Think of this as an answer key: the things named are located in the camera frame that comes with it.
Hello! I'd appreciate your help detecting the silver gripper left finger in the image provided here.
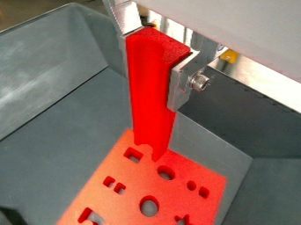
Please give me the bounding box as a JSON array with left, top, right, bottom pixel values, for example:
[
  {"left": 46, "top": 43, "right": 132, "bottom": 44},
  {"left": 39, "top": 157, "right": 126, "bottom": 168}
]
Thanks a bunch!
[{"left": 102, "top": 0, "right": 142, "bottom": 76}]

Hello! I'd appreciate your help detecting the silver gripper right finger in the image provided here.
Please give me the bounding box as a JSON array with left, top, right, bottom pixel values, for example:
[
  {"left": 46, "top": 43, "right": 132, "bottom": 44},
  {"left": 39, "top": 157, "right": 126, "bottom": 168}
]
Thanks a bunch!
[{"left": 168, "top": 33, "right": 224, "bottom": 112}]

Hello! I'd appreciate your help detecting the long red arch peg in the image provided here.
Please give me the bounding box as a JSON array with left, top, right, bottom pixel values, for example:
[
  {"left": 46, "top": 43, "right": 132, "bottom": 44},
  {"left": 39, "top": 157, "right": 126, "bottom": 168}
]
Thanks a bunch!
[{"left": 126, "top": 27, "right": 190, "bottom": 162}]

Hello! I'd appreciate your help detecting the orange shape sorter board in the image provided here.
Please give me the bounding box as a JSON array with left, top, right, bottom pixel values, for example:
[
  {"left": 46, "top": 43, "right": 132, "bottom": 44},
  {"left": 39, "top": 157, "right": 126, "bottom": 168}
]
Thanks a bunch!
[{"left": 57, "top": 130, "right": 227, "bottom": 225}]

